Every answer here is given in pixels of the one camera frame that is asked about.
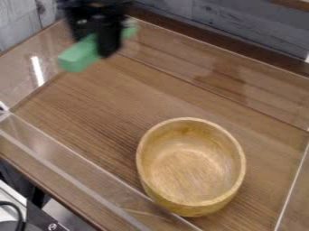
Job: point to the brown wooden bowl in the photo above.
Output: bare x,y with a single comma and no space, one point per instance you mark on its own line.
191,166

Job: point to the green rectangular block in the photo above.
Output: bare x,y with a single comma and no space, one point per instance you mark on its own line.
81,53

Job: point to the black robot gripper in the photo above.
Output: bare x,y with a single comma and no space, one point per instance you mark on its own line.
99,16

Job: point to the black metal bracket with bolt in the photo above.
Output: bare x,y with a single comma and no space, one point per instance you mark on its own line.
38,221

